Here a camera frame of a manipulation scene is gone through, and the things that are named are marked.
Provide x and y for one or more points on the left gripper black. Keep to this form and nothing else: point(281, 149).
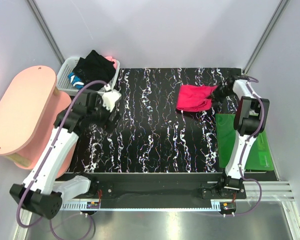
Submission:
point(107, 123)

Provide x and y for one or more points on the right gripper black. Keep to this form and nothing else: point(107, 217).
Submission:
point(215, 96)

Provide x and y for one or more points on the pink red t shirt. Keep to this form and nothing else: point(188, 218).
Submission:
point(194, 99)

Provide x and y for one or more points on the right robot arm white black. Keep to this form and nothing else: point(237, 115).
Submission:
point(249, 121)

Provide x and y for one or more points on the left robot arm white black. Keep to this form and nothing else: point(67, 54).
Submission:
point(38, 193)

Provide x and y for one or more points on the blue white garment in basket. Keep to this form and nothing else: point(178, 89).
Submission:
point(75, 81)

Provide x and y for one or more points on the white plastic laundry basket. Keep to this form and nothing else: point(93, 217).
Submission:
point(64, 85)

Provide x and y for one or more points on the black t shirt in basket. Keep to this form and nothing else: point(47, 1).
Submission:
point(94, 67)

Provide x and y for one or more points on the black marble pattern mat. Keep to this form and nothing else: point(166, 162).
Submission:
point(152, 136)

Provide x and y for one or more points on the light pink garment in basket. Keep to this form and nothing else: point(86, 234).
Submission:
point(111, 59)

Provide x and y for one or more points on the pink three tier shelf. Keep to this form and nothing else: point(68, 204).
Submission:
point(28, 110)

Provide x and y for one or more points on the green cutting mat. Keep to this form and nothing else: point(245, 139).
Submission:
point(259, 158)

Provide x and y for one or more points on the left small controller board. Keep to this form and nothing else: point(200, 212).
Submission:
point(93, 205)

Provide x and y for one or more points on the small controller board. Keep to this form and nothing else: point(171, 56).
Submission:
point(229, 206)
point(93, 205)

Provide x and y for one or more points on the right small controller board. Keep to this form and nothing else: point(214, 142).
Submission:
point(229, 206)

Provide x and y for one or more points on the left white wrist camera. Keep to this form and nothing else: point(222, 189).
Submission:
point(110, 98)

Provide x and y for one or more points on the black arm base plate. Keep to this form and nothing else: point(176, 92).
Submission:
point(160, 187)

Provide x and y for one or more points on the right aluminium frame post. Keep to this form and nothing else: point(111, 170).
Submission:
point(281, 7)

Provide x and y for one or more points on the aluminium frame post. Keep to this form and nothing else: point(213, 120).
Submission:
point(45, 30)
point(281, 7)

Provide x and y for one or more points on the aluminium rail front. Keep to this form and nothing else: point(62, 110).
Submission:
point(279, 191)

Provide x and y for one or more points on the left aluminium frame post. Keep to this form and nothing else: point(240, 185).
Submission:
point(45, 30)

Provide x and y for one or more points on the white slotted cable duct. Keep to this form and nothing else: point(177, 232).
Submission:
point(111, 205)

